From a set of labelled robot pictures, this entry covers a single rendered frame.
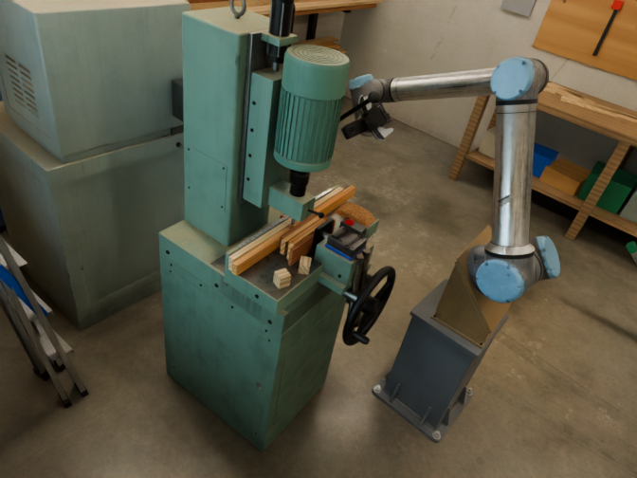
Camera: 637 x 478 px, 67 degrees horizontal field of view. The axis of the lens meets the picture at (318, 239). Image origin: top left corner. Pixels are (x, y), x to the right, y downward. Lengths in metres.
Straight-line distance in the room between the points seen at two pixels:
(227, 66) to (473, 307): 1.19
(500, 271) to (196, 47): 1.12
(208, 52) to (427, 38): 3.58
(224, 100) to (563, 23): 3.35
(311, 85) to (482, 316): 1.06
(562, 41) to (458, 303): 2.92
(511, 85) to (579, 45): 2.88
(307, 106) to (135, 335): 1.57
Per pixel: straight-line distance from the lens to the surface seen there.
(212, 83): 1.48
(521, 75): 1.52
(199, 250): 1.70
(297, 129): 1.34
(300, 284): 1.46
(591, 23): 4.37
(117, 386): 2.34
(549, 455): 2.56
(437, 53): 4.84
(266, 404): 1.87
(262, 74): 1.41
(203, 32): 1.47
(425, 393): 2.23
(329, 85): 1.29
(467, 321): 1.93
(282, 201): 1.54
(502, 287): 1.62
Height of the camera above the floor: 1.88
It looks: 37 degrees down
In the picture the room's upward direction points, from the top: 11 degrees clockwise
